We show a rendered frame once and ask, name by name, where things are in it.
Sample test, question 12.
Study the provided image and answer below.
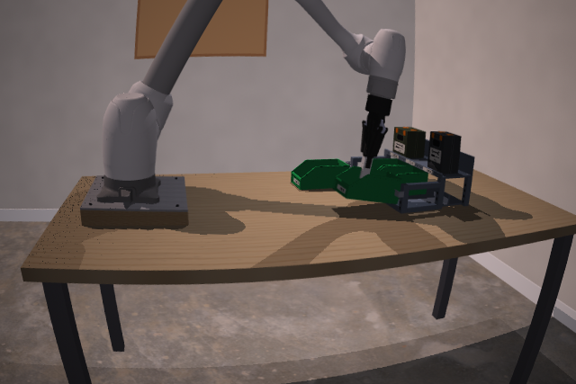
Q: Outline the green bin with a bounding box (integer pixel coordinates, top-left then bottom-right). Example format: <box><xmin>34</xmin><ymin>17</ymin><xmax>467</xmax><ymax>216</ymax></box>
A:
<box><xmin>335</xmin><ymin>166</ymin><xmax>403</xmax><ymax>204</ymax></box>
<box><xmin>292</xmin><ymin>159</ymin><xmax>350</xmax><ymax>190</ymax></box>
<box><xmin>371</xmin><ymin>158</ymin><xmax>409</xmax><ymax>170</ymax></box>
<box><xmin>381</xmin><ymin>165</ymin><xmax>428</xmax><ymax>195</ymax></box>

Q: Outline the grey metal shelf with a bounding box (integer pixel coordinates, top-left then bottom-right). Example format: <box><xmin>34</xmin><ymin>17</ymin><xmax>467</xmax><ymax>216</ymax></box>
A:
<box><xmin>373</xmin><ymin>139</ymin><xmax>474</xmax><ymax>214</ymax></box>

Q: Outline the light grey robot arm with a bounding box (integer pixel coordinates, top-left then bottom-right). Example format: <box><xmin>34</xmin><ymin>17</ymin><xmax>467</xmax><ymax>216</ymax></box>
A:
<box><xmin>96</xmin><ymin>0</ymin><xmax>406</xmax><ymax>205</ymax></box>

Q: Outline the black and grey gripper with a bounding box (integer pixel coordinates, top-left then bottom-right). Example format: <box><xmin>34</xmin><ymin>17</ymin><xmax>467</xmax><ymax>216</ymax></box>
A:
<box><xmin>359</xmin><ymin>94</ymin><xmax>392</xmax><ymax>179</ymax></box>

